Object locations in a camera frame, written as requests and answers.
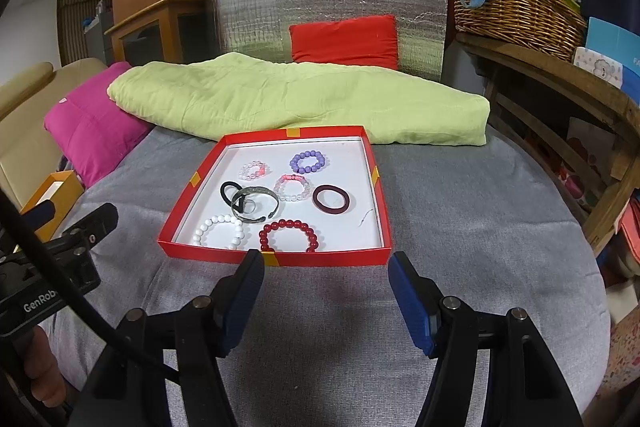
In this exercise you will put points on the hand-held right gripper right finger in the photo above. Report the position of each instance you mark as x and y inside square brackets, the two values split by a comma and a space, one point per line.
[411, 303]

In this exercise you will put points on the red cardboard box tray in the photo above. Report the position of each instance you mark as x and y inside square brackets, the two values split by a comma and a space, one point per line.
[380, 217]

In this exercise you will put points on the silver metal bangle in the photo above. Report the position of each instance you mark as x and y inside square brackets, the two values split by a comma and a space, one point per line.
[252, 218]

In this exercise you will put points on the dark red bangle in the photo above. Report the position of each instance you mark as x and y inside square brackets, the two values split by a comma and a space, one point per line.
[320, 204]

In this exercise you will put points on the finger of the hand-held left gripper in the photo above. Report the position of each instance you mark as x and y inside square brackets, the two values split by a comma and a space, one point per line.
[97, 222]
[39, 213]

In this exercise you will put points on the wooden shelf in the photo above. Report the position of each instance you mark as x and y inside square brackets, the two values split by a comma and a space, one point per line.
[560, 72]

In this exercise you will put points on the magenta pillow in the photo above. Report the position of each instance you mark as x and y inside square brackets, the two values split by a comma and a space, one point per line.
[95, 127]

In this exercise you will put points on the person's left hand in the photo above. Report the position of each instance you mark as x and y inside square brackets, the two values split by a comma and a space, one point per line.
[42, 367]

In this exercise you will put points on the blue cardboard box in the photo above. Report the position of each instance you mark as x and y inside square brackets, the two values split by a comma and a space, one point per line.
[612, 42]

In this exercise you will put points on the wicker basket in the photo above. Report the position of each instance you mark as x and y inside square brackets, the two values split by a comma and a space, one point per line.
[515, 17]

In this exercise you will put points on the red cushion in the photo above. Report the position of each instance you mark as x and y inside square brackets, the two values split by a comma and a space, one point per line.
[345, 42]

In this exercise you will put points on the light green folded blanket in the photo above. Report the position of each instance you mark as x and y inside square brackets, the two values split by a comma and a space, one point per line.
[300, 97]

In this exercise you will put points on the white patterned box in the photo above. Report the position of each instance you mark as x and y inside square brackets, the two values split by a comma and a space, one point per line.
[597, 67]

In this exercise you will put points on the orange cardboard box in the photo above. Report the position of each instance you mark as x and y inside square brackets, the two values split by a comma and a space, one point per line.
[60, 202]

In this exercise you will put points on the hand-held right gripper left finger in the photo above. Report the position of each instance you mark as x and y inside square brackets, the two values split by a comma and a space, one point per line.
[244, 302]

